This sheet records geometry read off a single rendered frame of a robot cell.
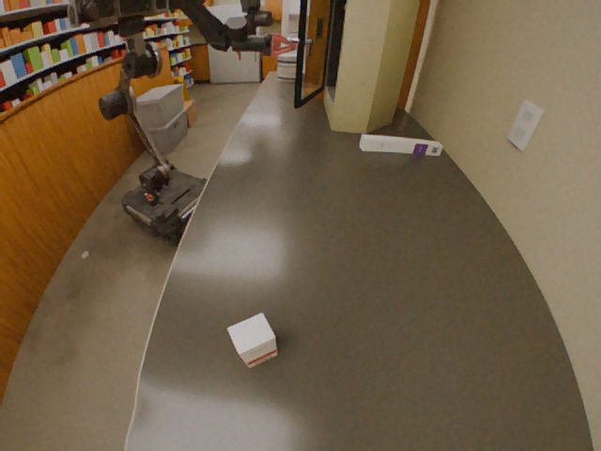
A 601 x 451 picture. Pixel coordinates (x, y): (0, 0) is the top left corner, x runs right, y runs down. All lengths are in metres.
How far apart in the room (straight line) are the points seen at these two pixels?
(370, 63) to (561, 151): 0.52
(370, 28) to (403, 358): 0.72
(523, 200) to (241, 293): 0.64
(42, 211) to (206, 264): 1.90
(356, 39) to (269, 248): 0.57
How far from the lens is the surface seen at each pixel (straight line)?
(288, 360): 0.30
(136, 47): 1.38
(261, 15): 1.12
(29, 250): 2.13
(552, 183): 0.63
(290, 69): 1.38
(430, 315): 0.38
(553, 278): 0.62
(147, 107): 2.78
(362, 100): 0.74
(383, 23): 0.73
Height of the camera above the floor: 1.23
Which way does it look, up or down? 46 degrees down
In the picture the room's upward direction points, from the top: 5 degrees clockwise
